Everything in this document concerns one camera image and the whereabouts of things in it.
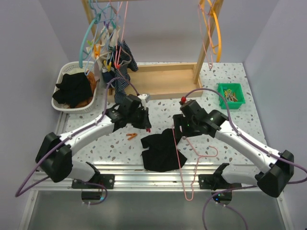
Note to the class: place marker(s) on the yellow plastic hanger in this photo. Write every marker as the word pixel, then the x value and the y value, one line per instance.
pixel 213 8

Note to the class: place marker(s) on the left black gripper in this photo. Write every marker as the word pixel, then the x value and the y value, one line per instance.
pixel 144 123

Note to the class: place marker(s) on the teal plastic hanger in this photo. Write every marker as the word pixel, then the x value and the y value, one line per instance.
pixel 83 53

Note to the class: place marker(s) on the colourful clips in bin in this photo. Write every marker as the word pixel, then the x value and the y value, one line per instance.
pixel 230 96

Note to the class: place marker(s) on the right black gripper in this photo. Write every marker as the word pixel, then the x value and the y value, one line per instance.
pixel 179 120

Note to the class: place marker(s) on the striped navy underwear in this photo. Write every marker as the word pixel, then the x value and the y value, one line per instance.
pixel 126 61

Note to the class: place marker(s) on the green clip bin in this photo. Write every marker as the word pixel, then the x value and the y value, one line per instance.
pixel 235 87

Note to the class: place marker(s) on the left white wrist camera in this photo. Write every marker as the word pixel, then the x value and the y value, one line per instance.
pixel 144 99

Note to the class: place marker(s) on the orange clothespin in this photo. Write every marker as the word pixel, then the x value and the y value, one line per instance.
pixel 131 135

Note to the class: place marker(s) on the aluminium mounting rail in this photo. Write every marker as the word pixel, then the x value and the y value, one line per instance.
pixel 115 154

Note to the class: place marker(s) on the mauve cream underwear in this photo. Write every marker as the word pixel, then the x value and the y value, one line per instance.
pixel 105 43

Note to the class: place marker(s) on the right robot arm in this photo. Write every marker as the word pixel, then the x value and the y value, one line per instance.
pixel 272 169

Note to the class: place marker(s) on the wooden clothes rack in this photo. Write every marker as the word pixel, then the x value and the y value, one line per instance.
pixel 166 81

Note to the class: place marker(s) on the brown cloth in basket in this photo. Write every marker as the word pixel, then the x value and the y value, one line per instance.
pixel 92 80

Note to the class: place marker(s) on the white laundry basket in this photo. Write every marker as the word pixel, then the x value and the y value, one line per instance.
pixel 70 68

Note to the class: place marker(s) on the blue wire hanger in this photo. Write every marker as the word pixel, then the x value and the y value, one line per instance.
pixel 109 16

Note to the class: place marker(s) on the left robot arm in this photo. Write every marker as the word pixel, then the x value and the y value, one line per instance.
pixel 56 152

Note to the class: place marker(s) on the black underwear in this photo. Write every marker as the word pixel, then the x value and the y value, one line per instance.
pixel 74 90
pixel 160 153

